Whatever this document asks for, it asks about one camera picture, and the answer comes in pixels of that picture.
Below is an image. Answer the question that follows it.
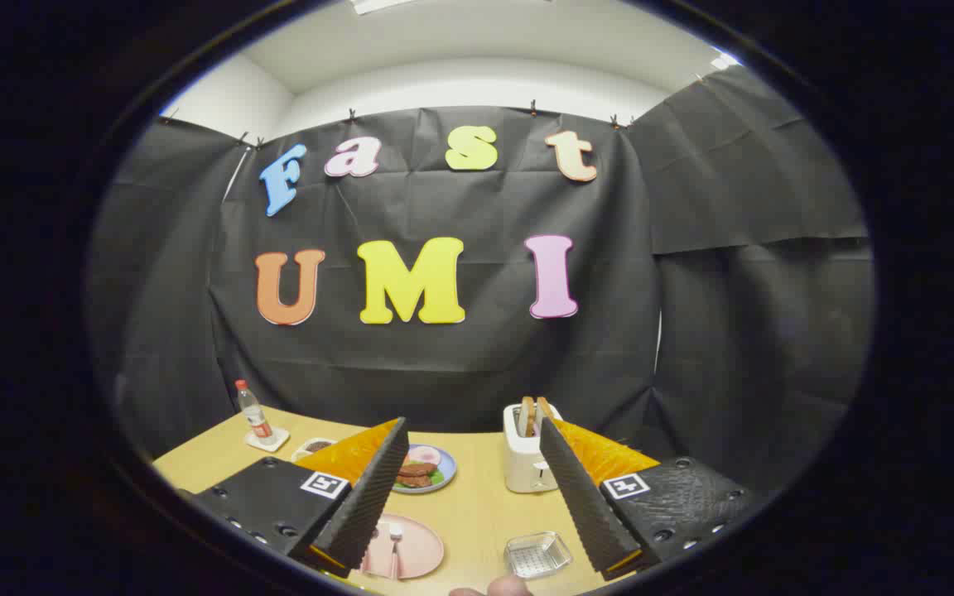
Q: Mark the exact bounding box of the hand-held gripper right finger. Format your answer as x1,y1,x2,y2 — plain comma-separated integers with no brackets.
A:
539,416,755,582

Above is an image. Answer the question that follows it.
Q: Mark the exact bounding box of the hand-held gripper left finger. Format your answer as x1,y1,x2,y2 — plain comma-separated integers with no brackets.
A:
187,416,410,579

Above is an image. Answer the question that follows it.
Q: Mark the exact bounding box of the clear plastic tray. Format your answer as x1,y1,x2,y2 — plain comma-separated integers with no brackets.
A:
503,531,574,579

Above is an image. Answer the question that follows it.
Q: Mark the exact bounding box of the pink plate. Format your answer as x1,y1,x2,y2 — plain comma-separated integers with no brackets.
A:
359,514,446,580

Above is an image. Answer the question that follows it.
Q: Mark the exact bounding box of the white toaster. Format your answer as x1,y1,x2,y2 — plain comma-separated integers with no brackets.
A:
503,402,565,495

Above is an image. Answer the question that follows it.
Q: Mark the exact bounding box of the white divided condiment tray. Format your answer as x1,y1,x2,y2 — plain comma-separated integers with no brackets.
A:
291,437,337,463

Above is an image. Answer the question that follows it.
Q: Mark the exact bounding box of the blue plate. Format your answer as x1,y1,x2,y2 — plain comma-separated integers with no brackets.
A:
390,444,458,495

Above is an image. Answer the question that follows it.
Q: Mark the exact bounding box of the white square coaster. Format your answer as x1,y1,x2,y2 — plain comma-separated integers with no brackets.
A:
244,425,291,453

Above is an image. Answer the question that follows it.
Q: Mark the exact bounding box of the clear water bottle red label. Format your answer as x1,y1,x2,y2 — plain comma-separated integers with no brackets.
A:
234,379,275,441

